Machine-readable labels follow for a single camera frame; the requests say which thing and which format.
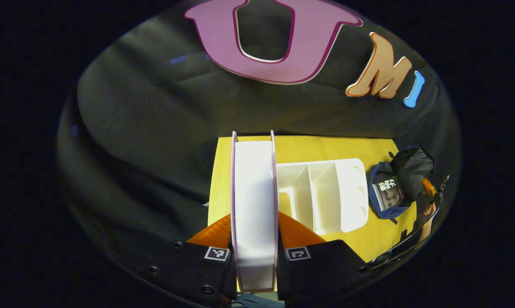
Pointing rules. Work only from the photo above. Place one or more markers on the blue schoolbag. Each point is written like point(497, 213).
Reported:
point(411, 167)

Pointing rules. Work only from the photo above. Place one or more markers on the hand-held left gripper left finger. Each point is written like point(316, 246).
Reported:
point(189, 269)

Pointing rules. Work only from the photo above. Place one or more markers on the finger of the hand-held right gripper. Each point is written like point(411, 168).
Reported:
point(428, 187)

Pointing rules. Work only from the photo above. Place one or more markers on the black backdrop cloth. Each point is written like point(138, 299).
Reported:
point(154, 119)

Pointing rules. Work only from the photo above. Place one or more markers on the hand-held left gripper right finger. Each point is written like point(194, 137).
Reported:
point(321, 269)

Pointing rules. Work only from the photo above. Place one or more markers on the white plastic bookshelf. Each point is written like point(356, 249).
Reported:
point(325, 192)

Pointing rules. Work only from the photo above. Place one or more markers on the black book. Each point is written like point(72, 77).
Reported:
point(389, 194)

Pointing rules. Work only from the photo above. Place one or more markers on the pink cover book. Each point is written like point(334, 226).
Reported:
point(255, 205)

